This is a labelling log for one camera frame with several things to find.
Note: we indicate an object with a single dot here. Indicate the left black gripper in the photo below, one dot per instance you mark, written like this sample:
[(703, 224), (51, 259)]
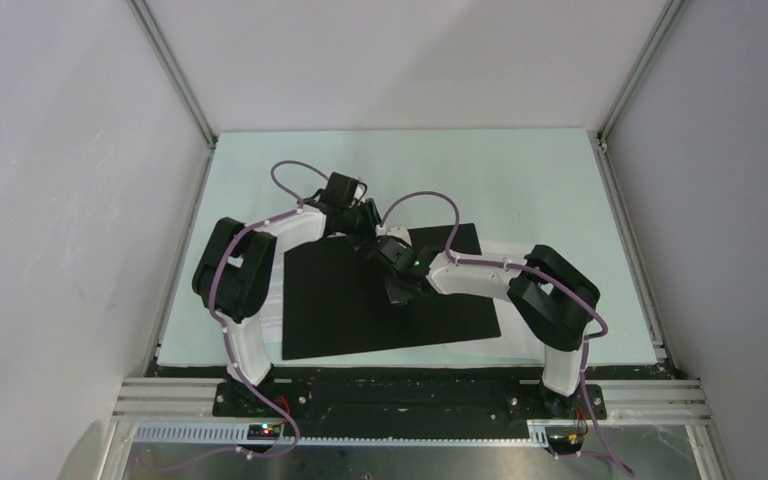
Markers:
[(364, 241)]

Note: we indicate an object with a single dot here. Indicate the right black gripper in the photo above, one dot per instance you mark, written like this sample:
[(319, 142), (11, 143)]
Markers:
[(396, 294)]

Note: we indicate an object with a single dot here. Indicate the red folder black inside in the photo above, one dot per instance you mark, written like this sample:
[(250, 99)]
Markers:
[(335, 303)]

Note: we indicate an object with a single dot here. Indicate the printed paper sheet top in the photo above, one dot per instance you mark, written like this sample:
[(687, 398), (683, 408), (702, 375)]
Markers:
[(272, 310)]

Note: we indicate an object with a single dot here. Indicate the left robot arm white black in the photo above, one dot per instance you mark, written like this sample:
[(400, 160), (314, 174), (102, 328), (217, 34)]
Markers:
[(234, 273)]

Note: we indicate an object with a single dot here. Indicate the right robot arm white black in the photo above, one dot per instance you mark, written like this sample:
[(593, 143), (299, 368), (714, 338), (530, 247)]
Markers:
[(553, 298)]

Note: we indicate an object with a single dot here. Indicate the white paper sheet right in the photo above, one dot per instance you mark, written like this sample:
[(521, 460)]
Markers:
[(516, 345)]

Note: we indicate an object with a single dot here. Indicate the left circuit board with leds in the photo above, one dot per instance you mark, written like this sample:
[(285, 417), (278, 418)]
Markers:
[(264, 431)]

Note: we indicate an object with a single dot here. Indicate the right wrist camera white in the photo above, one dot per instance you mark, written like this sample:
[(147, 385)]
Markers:
[(399, 232)]

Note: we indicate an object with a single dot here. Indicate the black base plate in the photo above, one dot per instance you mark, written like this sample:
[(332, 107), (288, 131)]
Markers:
[(381, 402)]

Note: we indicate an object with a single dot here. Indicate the right circuit board with wires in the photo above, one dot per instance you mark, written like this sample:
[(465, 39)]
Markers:
[(564, 444)]

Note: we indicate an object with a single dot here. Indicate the left aluminium frame post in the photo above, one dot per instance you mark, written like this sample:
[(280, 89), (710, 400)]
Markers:
[(157, 40)]

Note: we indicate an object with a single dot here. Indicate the aluminium frame post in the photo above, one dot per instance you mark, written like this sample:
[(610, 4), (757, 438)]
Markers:
[(157, 40), (659, 35)]

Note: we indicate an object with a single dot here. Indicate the grey slotted cable duct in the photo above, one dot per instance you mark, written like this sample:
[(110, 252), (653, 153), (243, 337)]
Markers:
[(238, 434)]

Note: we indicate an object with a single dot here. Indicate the right aluminium frame post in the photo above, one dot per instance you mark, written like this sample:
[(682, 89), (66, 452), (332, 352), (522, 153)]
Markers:
[(659, 35)]

